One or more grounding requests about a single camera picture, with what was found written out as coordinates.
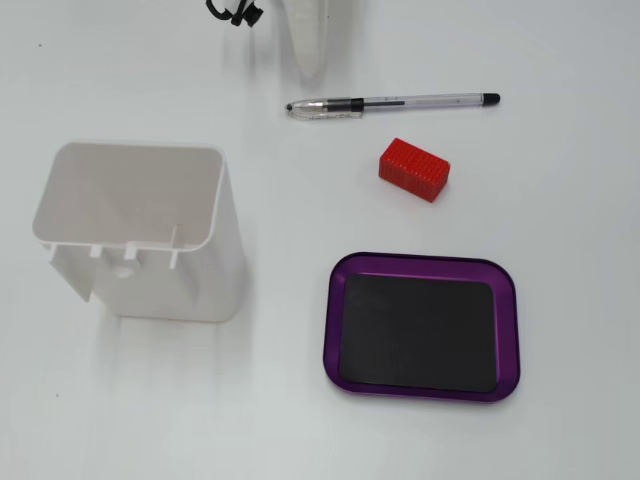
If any black cable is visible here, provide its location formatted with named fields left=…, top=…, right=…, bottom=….
left=205, top=0, right=264, bottom=29

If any red ribbed rectangular cube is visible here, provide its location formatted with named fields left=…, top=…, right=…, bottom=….
left=378, top=137, right=451, bottom=204

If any purple metal tray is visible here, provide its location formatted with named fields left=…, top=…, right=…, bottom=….
left=322, top=251, right=522, bottom=406

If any white plastic open box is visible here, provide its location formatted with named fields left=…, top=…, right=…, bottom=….
left=31, top=141, right=249, bottom=325

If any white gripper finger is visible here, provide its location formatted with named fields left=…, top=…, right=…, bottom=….
left=286, top=0, right=332, bottom=82

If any clear black ballpoint pen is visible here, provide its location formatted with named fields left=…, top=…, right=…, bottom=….
left=285, top=91, right=502, bottom=121

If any black tray pad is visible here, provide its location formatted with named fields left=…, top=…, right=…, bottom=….
left=338, top=272, right=500, bottom=394

